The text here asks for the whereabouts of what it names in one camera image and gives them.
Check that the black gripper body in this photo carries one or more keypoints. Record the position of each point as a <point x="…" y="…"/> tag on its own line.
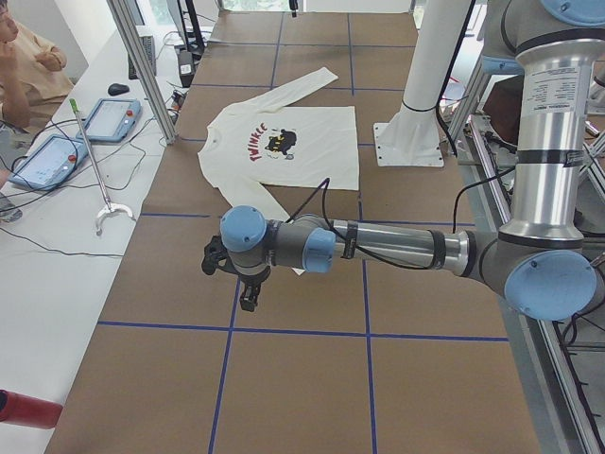
<point x="252" y="281"/>

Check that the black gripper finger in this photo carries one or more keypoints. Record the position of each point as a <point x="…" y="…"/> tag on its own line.
<point x="248" y="299"/>

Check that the cream long-sleeve cat shirt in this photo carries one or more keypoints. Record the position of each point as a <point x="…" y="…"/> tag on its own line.
<point x="269" y="140"/>

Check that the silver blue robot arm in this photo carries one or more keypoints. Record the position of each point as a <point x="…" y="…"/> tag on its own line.
<point x="522" y="30"/>

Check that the white reacher grabber stick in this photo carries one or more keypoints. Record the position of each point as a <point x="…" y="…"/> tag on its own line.
<point x="110" y="208"/>

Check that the far blue teach pendant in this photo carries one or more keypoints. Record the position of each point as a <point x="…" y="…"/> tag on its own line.
<point x="110" y="120"/>

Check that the blue teach pendant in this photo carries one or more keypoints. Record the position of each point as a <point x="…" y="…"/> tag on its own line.
<point x="110" y="120"/>
<point x="50" y="164"/>

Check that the black power adapter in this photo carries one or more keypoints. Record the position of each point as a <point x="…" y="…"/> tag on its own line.
<point x="186" y="68"/>

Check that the near blue teach pendant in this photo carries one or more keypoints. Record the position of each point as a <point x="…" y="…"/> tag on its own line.
<point x="50" y="164"/>

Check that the black computer mouse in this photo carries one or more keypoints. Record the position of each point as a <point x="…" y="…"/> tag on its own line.
<point x="117" y="89"/>

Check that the red cylinder bottle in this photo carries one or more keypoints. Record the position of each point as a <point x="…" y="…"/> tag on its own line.
<point x="27" y="411"/>

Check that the seated person beige shirt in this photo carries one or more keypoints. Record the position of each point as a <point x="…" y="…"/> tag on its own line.
<point x="33" y="81"/>

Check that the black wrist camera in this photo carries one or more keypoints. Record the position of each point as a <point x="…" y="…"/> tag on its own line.
<point x="215" y="257"/>

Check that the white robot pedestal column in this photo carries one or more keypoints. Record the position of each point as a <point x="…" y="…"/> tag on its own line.
<point x="412" y="138"/>

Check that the aluminium frame post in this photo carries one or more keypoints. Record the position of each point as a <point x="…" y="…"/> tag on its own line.
<point x="130" y="38"/>

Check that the aluminium side frame rack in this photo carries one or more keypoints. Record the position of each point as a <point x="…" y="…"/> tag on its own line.
<point x="535" y="260"/>

